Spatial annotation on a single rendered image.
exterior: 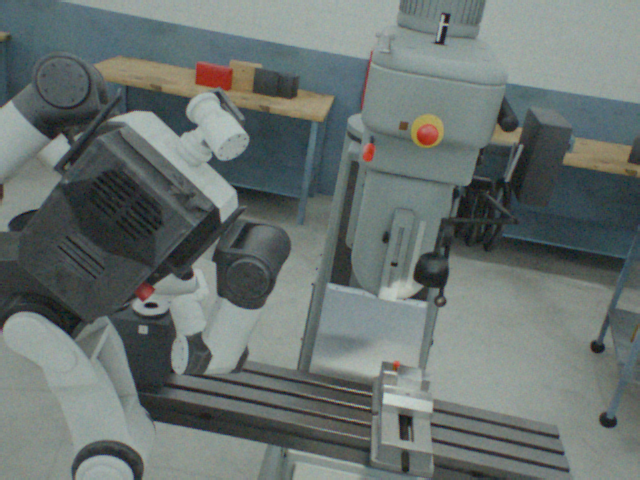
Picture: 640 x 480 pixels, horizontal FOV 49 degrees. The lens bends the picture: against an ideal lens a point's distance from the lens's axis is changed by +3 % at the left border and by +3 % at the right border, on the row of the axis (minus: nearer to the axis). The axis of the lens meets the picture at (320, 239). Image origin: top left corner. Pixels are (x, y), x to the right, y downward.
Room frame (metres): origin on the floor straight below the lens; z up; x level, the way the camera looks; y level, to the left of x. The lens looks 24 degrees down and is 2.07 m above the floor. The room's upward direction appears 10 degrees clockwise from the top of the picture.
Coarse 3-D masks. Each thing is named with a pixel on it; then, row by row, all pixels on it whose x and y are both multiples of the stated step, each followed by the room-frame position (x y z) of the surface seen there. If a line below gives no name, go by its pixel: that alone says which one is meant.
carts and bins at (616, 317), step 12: (24, 216) 3.02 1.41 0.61; (12, 228) 2.91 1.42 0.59; (636, 240) 3.73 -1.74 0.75; (636, 252) 3.72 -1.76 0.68; (624, 264) 3.75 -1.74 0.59; (624, 276) 3.73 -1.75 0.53; (612, 300) 3.73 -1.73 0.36; (612, 312) 3.68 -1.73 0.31; (624, 312) 3.71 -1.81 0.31; (612, 324) 3.53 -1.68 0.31; (624, 324) 3.55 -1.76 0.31; (636, 324) 3.58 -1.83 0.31; (600, 336) 3.73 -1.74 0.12; (612, 336) 3.40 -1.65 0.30; (624, 336) 3.41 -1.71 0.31; (636, 336) 3.01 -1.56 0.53; (600, 348) 3.72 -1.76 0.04; (624, 348) 3.27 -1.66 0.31; (636, 348) 2.99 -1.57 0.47; (624, 360) 3.15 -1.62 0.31; (636, 360) 3.17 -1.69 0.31; (624, 372) 2.99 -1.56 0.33; (636, 372) 3.05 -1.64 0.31; (624, 384) 2.98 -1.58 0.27; (636, 384) 2.97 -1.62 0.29; (612, 396) 3.01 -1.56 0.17; (612, 408) 2.99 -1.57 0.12; (600, 420) 3.00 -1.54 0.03; (612, 420) 2.99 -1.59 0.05
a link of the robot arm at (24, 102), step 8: (96, 72) 1.21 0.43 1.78; (96, 80) 1.17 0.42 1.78; (32, 88) 1.15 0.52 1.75; (16, 96) 1.16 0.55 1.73; (24, 96) 1.14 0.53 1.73; (32, 96) 1.14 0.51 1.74; (16, 104) 1.14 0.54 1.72; (24, 104) 1.13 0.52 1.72; (32, 104) 1.13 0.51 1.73; (24, 112) 1.13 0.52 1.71; (32, 112) 1.13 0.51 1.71; (32, 120) 1.13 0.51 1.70; (40, 128) 1.13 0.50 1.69; (48, 128) 1.14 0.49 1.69; (48, 136) 1.14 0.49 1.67; (56, 136) 1.16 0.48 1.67
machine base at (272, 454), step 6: (270, 444) 2.24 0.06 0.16; (270, 450) 2.19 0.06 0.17; (276, 450) 2.17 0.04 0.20; (264, 456) 2.20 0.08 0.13; (270, 456) 2.13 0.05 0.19; (276, 456) 2.13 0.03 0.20; (264, 462) 2.15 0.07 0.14; (270, 462) 2.10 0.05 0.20; (276, 462) 2.10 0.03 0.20; (264, 468) 2.10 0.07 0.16; (270, 468) 2.06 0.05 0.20; (276, 468) 2.07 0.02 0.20; (258, 474) 2.11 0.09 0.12; (264, 474) 2.05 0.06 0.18; (270, 474) 2.03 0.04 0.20
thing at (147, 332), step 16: (128, 304) 1.52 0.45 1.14; (144, 304) 1.53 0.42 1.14; (160, 304) 1.53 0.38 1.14; (112, 320) 1.46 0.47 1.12; (128, 320) 1.46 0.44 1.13; (144, 320) 1.47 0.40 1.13; (160, 320) 1.48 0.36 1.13; (128, 336) 1.46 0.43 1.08; (144, 336) 1.46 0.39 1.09; (160, 336) 1.46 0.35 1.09; (176, 336) 1.58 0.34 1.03; (128, 352) 1.46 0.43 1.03; (144, 352) 1.46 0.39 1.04; (160, 352) 1.46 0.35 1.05; (144, 368) 1.46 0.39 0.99; (160, 368) 1.46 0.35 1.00; (144, 384) 1.46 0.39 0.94; (160, 384) 1.46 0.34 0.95
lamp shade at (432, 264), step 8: (424, 256) 1.31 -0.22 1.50; (432, 256) 1.30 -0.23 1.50; (440, 256) 1.31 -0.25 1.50; (416, 264) 1.31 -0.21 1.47; (424, 264) 1.29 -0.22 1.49; (432, 264) 1.28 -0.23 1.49; (440, 264) 1.29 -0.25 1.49; (448, 264) 1.30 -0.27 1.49; (416, 272) 1.30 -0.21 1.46; (424, 272) 1.28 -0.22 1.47; (432, 272) 1.28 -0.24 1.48; (440, 272) 1.28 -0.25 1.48; (448, 272) 1.30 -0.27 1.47; (416, 280) 1.29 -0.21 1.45; (424, 280) 1.28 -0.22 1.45; (432, 280) 1.28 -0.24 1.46; (440, 280) 1.28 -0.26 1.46; (432, 288) 1.27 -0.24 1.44
